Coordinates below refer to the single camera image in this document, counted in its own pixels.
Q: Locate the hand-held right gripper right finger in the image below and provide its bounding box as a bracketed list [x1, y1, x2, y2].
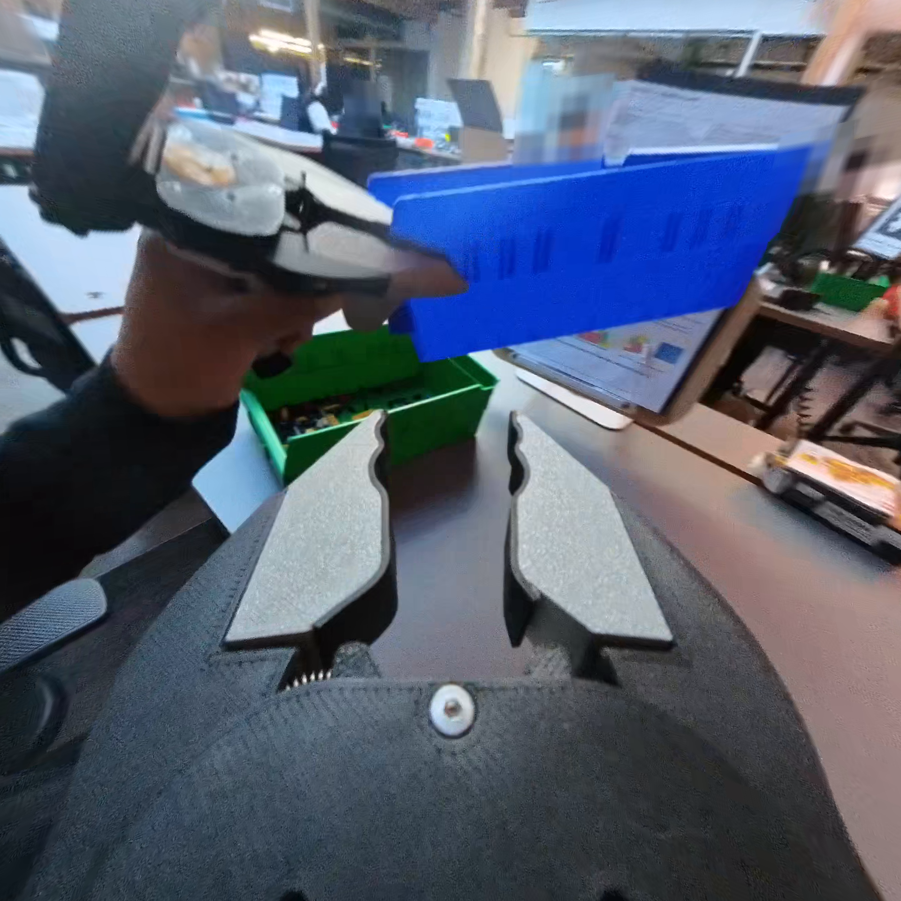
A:
[504, 411, 674, 649]

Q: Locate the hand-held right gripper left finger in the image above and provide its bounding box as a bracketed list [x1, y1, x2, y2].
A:
[224, 411, 393, 650]

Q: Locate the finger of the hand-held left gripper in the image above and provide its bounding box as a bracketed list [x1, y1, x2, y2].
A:
[271, 225, 467, 297]
[344, 290, 418, 333]

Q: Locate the blue plastic bin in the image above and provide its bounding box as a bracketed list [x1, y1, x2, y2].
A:
[366, 139, 836, 365]

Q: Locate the person's left forearm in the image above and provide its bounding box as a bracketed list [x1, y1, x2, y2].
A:
[0, 354, 242, 622]

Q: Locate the pile of lego pieces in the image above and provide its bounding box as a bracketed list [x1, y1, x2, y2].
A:
[271, 389, 441, 443]

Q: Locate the person's left hand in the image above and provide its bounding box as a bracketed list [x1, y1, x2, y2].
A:
[114, 234, 347, 418]

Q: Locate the green plastic bin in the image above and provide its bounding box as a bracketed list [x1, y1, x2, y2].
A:
[239, 326, 501, 488]

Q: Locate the tablet showing building instructions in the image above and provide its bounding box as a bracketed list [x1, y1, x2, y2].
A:
[493, 278, 766, 432]

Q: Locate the black chair armrest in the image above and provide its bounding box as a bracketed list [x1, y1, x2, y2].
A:
[0, 577, 111, 674]

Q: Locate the white paper booklet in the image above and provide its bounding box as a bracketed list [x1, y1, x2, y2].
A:
[603, 63, 868, 170]

